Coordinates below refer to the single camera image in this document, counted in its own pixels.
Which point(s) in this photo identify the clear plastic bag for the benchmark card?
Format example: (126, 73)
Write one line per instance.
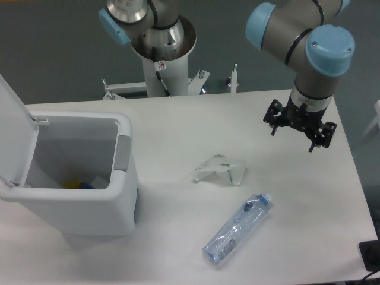
(229, 169)

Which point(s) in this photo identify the black device at edge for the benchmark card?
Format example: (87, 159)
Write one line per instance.
(369, 251)

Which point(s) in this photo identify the white frame bracket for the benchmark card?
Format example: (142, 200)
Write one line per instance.
(127, 87)

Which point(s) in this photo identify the yellow and blue trash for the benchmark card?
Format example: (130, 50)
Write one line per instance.
(76, 183)

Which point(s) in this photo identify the white trash can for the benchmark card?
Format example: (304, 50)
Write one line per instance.
(95, 147)

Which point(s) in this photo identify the white trash can lid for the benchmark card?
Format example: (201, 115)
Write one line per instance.
(19, 133)

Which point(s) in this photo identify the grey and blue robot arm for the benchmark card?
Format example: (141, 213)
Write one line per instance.
(298, 34)

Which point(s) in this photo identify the clear plastic water bottle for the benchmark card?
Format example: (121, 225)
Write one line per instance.
(237, 227)

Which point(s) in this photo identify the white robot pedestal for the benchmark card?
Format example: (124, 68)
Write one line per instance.
(164, 55)

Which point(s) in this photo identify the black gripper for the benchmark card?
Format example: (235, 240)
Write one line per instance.
(319, 133)

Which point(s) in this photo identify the white furniture leg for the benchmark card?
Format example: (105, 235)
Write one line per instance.
(372, 128)

